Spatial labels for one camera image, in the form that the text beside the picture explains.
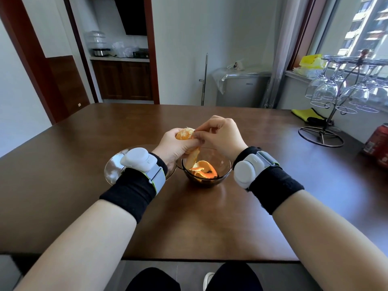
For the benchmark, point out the person's right hand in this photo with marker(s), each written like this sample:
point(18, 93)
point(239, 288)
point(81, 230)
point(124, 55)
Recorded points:
point(225, 136)

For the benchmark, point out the person's left hand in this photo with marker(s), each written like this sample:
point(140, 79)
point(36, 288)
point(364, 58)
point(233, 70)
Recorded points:
point(168, 146)

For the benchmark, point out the person's right thumb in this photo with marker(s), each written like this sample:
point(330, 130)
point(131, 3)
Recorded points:
point(200, 138)

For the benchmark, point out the person's left thumb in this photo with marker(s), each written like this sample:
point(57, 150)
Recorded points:
point(191, 142)

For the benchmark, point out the peeled orange tangerine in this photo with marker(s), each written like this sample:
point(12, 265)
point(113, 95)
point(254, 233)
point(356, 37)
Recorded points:
point(184, 134)

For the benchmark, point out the person's right forearm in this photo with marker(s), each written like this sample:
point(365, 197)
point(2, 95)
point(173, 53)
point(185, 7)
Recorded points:
point(327, 245)

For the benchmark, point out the person's left forearm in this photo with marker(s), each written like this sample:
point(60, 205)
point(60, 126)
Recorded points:
point(81, 248)

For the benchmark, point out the hanging orange peel strip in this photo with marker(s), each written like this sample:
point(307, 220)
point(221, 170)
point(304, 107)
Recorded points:
point(192, 158)

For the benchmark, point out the orange peel pieces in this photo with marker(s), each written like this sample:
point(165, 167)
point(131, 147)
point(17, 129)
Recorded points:
point(204, 171)

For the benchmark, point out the dark glass bowl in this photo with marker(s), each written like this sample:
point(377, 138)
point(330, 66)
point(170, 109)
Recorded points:
point(222, 169)

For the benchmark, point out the metal mop pole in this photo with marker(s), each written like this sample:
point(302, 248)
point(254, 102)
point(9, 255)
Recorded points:
point(205, 78)

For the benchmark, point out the small grey refrigerator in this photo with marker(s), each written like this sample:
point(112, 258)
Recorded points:
point(242, 90)

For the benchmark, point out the clear plastic sheet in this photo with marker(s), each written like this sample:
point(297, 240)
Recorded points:
point(221, 75)

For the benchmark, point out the black wristband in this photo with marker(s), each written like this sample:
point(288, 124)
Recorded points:
point(130, 192)
point(277, 187)

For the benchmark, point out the small white object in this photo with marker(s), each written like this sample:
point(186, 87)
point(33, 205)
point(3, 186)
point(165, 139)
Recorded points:
point(237, 65)

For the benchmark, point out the clear glass plate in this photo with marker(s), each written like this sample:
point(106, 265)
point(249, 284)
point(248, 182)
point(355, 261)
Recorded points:
point(112, 169)

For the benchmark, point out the brown wooden kitchen cabinet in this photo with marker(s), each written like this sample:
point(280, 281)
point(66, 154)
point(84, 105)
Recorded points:
point(124, 80)

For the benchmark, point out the small black appliance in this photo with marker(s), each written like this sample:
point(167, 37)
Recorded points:
point(141, 53)

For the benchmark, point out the yellow cloth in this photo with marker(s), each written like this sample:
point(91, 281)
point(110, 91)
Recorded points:
point(304, 114)

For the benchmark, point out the clear plastic bag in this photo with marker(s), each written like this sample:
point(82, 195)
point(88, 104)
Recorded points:
point(122, 49)

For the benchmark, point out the black metal glass rack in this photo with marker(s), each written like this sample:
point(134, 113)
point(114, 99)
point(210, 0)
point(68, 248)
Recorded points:
point(322, 136)

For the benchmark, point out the grey curtain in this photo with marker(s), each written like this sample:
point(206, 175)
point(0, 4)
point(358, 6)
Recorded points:
point(285, 51)

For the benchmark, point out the stack of white papers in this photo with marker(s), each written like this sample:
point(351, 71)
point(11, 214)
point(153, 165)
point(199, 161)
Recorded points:
point(306, 72)

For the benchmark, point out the yellow packet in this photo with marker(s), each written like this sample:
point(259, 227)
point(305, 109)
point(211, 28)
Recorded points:
point(312, 61)

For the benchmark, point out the clear tiered food steamer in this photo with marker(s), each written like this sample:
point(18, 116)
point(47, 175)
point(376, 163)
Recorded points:
point(96, 42)

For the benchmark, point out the person's white shoe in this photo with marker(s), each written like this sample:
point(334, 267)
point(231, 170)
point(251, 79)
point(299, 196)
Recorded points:
point(208, 281)

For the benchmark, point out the black range hood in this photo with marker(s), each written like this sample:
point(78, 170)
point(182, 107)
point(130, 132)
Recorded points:
point(130, 15)

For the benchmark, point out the person's black trouser leg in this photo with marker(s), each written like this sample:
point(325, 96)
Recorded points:
point(151, 281)
point(235, 278)

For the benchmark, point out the row of hanging wine glasses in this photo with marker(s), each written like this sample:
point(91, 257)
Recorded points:
point(353, 95)

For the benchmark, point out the red soda can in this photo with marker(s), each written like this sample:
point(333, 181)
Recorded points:
point(377, 139)
point(383, 159)

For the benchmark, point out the brown wooden door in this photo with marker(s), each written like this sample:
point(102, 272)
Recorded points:
point(36, 57)

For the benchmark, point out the brown wooden door frame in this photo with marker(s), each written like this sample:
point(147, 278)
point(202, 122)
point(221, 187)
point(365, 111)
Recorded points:
point(151, 51)

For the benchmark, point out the brown window frame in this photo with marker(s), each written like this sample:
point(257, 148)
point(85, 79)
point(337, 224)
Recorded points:
point(306, 27)

